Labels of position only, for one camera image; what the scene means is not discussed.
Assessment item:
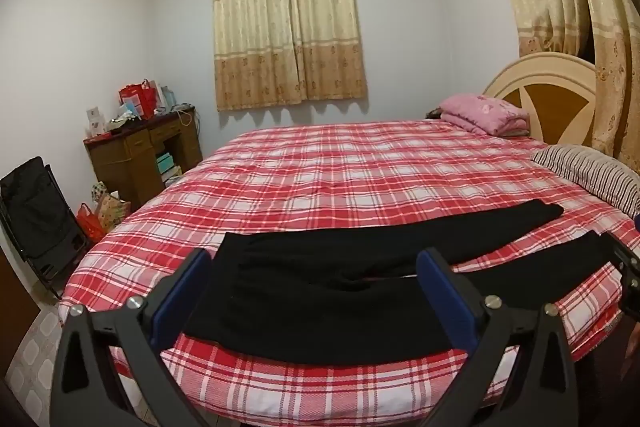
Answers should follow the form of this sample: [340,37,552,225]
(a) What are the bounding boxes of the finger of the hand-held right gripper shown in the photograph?
[607,233,640,288]

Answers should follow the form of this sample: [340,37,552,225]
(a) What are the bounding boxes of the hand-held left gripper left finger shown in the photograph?
[50,248,214,427]

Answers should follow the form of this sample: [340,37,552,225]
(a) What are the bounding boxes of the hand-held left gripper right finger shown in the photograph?
[416,248,581,427]

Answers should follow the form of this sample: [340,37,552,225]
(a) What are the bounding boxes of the black pants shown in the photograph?
[182,199,618,366]

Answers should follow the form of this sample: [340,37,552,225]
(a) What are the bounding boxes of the striped pillow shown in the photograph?
[530,145,640,219]

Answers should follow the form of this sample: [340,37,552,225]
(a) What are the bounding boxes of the patterned gift bag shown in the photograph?
[91,182,132,233]

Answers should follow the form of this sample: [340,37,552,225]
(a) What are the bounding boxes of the orange plastic bag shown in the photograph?
[75,203,107,244]

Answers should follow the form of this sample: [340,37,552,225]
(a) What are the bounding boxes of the stack of teal boxes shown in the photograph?
[156,152,182,180]

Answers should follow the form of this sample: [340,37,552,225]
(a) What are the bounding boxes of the brown wooden desk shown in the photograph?
[83,106,203,212]

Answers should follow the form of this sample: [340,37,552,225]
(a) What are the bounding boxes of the cream wooden headboard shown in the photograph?
[482,53,598,148]

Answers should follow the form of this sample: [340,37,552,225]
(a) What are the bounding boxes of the black folding chair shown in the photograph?
[0,157,92,301]

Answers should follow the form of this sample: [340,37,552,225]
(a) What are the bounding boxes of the bed with red plaid sheet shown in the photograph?
[57,121,640,423]

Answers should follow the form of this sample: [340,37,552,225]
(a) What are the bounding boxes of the pink folded blanket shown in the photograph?
[440,94,531,138]

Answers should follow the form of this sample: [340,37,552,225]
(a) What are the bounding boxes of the white box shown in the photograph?
[86,107,107,136]

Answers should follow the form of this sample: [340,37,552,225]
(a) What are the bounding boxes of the red gift bag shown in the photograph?
[118,81,158,120]

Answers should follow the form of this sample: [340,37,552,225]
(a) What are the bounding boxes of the beige window curtain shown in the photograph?
[212,0,369,112]

